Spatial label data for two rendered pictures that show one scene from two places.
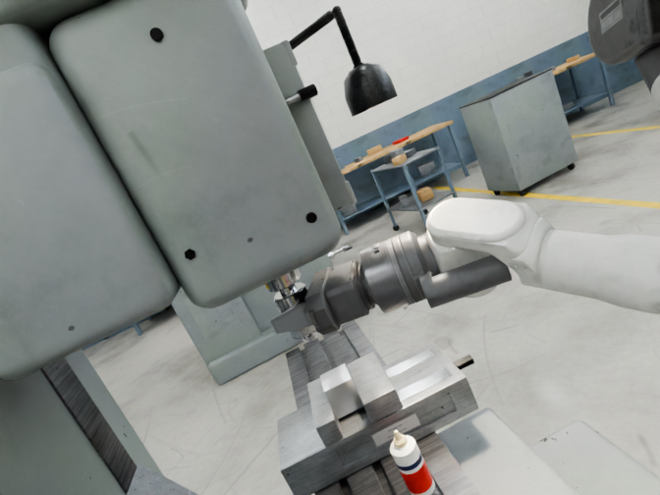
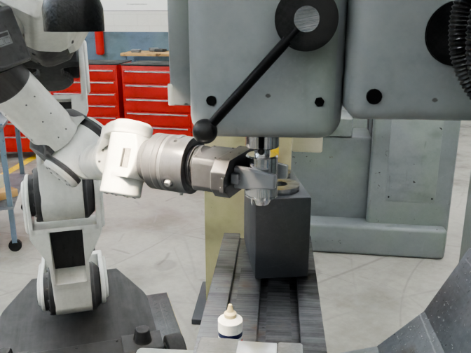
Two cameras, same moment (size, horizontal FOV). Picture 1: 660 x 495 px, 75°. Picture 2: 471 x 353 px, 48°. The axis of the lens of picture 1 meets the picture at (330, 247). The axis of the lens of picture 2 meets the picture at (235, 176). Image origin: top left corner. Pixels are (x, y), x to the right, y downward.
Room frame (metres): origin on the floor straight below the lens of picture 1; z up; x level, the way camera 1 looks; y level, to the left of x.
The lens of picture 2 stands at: (1.29, 0.17, 1.46)
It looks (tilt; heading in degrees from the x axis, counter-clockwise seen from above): 17 degrees down; 190
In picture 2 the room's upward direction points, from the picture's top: straight up
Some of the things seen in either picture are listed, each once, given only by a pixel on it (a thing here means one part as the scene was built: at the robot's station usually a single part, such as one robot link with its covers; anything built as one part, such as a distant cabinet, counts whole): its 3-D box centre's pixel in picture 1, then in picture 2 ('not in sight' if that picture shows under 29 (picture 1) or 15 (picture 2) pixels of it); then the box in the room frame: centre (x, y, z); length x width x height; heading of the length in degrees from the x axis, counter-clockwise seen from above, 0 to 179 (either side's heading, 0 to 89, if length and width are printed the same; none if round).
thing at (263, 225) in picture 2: not in sight; (274, 218); (0.12, 0.05, 1.00); 0.22 x 0.12 x 0.20; 16
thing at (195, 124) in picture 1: (214, 150); (268, 6); (0.55, 0.08, 1.47); 0.21 x 0.19 x 0.32; 6
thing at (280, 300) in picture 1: (290, 294); (261, 157); (0.55, 0.07, 1.26); 0.05 x 0.05 x 0.01
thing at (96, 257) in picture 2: not in sight; (73, 280); (-0.08, -0.58, 0.68); 0.21 x 0.20 x 0.13; 27
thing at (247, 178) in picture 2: not in sight; (253, 179); (0.58, 0.07, 1.24); 0.06 x 0.02 x 0.03; 77
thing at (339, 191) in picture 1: (307, 132); (182, 26); (0.56, -0.04, 1.45); 0.04 x 0.04 x 0.21; 6
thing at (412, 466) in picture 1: (409, 460); (230, 333); (0.54, 0.02, 0.96); 0.04 x 0.04 x 0.11
